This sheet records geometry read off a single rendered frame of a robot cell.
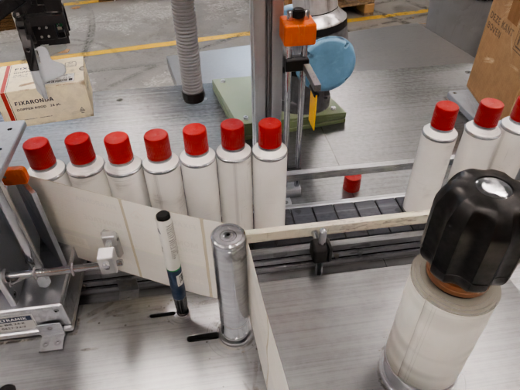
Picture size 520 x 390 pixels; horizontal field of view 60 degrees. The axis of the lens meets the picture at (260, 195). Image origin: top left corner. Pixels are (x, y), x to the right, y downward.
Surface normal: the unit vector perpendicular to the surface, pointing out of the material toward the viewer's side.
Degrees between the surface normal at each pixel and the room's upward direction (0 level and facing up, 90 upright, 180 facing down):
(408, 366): 88
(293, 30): 90
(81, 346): 0
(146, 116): 0
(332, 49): 94
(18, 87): 0
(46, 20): 90
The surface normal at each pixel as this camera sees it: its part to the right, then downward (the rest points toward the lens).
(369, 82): -0.01, -0.76
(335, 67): 0.16, 0.69
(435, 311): -0.65, 0.53
